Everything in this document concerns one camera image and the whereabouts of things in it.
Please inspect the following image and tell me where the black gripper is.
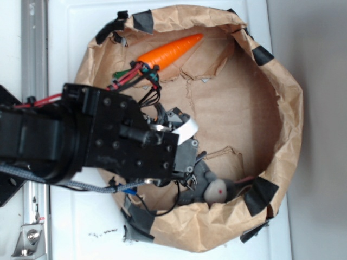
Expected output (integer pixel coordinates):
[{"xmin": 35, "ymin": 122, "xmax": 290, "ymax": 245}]
[{"xmin": 82, "ymin": 89, "xmax": 198, "ymax": 186}]

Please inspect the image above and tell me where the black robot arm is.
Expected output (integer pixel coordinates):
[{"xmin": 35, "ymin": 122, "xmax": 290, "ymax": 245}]
[{"xmin": 1, "ymin": 84, "xmax": 198, "ymax": 186}]

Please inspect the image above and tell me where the orange plastic toy carrot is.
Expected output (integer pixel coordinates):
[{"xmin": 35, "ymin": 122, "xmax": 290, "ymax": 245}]
[{"xmin": 137, "ymin": 33, "xmax": 204, "ymax": 72}]

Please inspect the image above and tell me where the grey plush bunny toy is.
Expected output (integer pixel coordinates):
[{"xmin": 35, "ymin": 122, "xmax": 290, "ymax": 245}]
[{"xmin": 178, "ymin": 160, "xmax": 255, "ymax": 206}]

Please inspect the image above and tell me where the brown paper bag bowl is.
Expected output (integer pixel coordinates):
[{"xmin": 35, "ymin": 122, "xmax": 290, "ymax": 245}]
[{"xmin": 75, "ymin": 5, "xmax": 303, "ymax": 252}]

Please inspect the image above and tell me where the red and black wire bundle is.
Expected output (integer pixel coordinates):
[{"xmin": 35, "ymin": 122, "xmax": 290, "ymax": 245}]
[{"xmin": 13, "ymin": 61, "xmax": 163, "ymax": 109}]

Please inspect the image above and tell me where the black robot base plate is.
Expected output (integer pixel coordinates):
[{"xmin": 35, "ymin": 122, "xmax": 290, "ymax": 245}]
[{"xmin": 0, "ymin": 85, "xmax": 25, "ymax": 207}]

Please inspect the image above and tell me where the grey braided cable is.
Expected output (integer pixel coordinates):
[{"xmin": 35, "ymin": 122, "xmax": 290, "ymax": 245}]
[{"xmin": 0, "ymin": 164, "xmax": 152, "ymax": 194}]

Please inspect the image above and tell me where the metal corner bracket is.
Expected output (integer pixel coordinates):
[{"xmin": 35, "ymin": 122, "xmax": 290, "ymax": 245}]
[{"xmin": 11, "ymin": 224, "xmax": 47, "ymax": 259}]

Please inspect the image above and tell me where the aluminium frame rail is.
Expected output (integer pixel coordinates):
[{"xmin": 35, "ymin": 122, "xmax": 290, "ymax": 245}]
[{"xmin": 21, "ymin": 1, "xmax": 51, "ymax": 259}]

